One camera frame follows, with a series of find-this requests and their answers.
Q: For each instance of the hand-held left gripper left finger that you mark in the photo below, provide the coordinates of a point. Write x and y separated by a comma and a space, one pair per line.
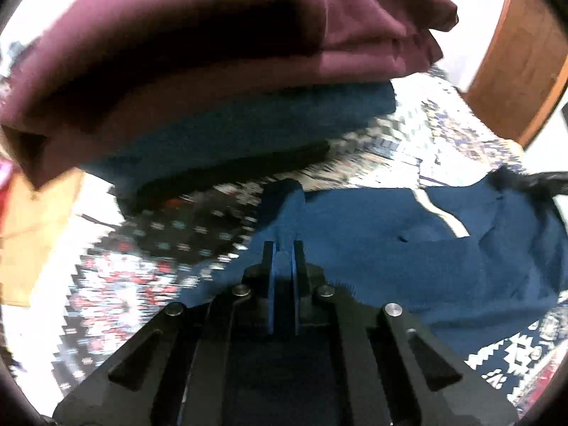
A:
271, 293

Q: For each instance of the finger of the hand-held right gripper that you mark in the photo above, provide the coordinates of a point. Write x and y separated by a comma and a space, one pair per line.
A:
550, 181

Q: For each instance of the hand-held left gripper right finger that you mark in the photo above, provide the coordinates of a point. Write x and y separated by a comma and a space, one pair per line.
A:
295, 293

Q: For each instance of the navy blue garment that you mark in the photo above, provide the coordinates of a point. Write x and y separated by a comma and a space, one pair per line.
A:
381, 248

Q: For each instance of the wooden board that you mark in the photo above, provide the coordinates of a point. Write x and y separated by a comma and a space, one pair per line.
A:
519, 62

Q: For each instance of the dark folded garment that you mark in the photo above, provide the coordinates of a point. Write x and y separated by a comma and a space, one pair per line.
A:
230, 173

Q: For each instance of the patterned blanket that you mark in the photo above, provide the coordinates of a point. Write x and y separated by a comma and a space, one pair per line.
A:
133, 284

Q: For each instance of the blue folded garment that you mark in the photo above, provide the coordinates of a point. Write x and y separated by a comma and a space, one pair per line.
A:
248, 128

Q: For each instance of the beige cloth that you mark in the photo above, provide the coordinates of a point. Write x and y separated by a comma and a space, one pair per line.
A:
35, 239

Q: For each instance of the maroon folded garment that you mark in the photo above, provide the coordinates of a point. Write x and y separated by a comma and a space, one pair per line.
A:
177, 53

